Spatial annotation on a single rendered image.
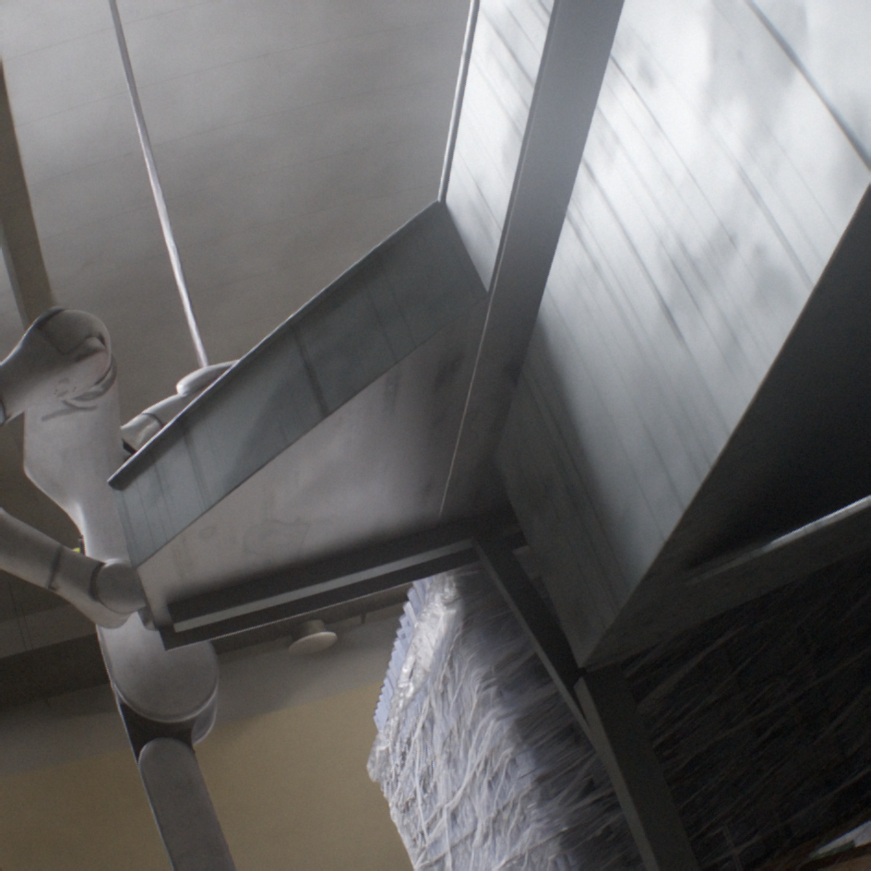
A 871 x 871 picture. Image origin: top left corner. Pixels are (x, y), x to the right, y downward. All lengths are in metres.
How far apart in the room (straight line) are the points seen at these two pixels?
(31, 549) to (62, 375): 0.26
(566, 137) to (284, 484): 0.48
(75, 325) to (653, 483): 0.99
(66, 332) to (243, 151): 4.96
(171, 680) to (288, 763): 9.07
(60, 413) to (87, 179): 4.64
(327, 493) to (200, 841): 0.57
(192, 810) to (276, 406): 0.66
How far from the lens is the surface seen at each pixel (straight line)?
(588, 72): 0.82
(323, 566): 1.38
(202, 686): 1.60
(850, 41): 0.53
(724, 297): 0.69
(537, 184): 0.90
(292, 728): 10.73
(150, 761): 1.61
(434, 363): 1.07
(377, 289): 1.07
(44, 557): 1.49
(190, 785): 1.60
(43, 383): 1.61
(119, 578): 1.49
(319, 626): 10.22
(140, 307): 7.45
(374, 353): 1.06
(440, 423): 1.17
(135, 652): 1.61
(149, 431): 2.16
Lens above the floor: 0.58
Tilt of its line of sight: 24 degrees up
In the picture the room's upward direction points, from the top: 22 degrees counter-clockwise
